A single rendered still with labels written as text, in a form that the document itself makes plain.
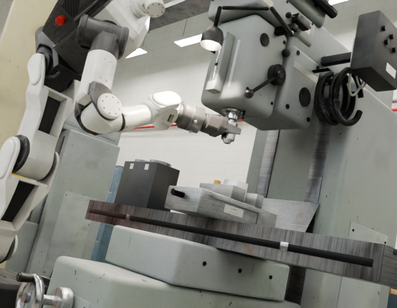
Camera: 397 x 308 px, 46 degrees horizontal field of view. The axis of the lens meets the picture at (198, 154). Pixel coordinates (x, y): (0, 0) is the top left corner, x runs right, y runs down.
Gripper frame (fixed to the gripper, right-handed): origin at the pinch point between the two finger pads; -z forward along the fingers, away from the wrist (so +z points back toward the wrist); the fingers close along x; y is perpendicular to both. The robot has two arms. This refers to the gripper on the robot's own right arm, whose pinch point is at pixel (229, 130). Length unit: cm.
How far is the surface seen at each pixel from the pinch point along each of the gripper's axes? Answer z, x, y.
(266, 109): -8.7, -6.8, -9.1
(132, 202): 20.3, 33.7, 29.9
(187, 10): -37, 365, -233
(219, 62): 11.3, -6.6, -19.5
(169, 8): -17, 377, -233
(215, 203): 5.9, -19.7, 27.7
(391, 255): -21, -62, 33
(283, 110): -15.5, -5.6, -11.2
